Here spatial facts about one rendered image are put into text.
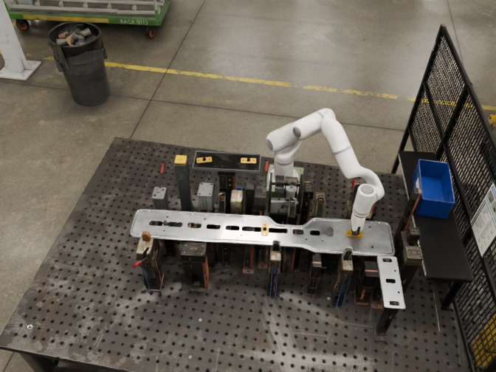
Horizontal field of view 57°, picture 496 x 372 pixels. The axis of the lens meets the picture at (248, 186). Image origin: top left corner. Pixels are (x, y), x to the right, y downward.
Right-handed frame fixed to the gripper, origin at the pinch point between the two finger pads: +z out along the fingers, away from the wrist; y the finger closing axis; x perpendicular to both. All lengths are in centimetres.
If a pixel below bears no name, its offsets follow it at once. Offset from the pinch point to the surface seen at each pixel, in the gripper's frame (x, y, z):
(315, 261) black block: -20.4, 17.4, 4.8
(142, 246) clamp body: -107, 19, -2
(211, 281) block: -74, 16, 33
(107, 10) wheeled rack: -249, -370, 73
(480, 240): 54, 14, -16
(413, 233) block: 28.3, 2.9, -4.3
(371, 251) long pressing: 8.1, 9.8, 3.6
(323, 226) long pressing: -15.6, -4.1, 3.7
